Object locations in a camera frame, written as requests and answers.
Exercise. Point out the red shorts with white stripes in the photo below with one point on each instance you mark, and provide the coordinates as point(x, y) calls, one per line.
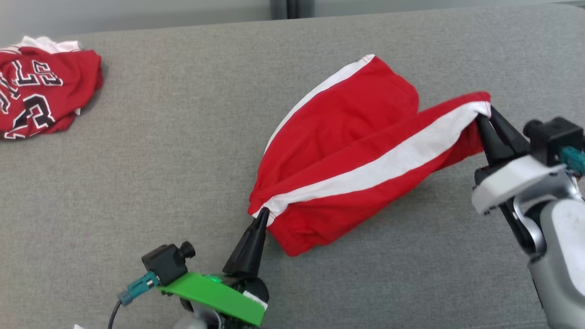
point(347, 151)

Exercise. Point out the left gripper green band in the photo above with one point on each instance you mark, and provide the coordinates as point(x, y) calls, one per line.
point(215, 294)

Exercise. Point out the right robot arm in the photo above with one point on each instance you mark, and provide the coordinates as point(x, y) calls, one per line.
point(564, 256)

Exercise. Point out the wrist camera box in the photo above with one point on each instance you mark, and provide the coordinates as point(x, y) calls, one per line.
point(550, 137)
point(167, 262)

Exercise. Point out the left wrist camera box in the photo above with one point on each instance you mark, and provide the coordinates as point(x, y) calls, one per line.
point(167, 262)

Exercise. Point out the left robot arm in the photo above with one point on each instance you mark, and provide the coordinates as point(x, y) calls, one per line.
point(201, 320)

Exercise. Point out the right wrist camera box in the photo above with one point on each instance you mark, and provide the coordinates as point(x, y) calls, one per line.
point(550, 137)

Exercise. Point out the grey partition post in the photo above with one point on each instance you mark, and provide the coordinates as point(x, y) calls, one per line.
point(292, 8)

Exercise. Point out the red basketball jersey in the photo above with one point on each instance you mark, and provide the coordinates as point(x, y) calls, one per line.
point(45, 91)

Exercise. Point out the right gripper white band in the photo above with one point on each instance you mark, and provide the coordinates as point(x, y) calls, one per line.
point(512, 185)

